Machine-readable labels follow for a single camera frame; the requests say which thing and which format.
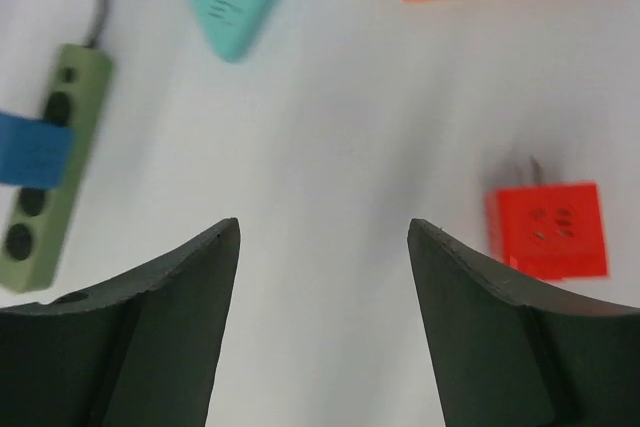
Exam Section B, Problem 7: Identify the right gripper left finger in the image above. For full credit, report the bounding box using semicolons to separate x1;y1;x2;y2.
1;218;240;426

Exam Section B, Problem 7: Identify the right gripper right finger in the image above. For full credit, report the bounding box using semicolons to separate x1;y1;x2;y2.
407;219;639;426

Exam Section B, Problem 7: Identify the red cube plug adapter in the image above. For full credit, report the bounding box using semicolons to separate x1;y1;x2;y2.
484;159;609;281

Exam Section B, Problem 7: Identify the green power strip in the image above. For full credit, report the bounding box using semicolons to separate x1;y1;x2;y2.
1;44;113;293

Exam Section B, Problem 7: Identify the blue cube plug adapter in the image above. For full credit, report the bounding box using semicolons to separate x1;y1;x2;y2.
0;112;74;190

